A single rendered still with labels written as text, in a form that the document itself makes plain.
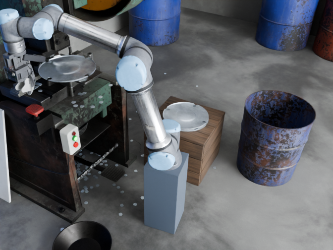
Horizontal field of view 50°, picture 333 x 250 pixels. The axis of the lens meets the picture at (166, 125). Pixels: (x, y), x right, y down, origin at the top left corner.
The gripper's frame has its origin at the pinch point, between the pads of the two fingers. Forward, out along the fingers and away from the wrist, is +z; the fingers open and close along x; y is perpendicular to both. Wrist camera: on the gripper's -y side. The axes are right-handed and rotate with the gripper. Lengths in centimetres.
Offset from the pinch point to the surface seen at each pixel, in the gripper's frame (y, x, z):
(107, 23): -225, -138, 70
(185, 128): -69, 42, 47
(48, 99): -15.2, -7.9, 15.3
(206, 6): -363, -78, 77
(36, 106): -1.1, 0.2, 8.5
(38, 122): 1.9, 3.1, 14.3
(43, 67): -27.1, -21.2, 6.3
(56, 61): -35.1, -20.4, 6.3
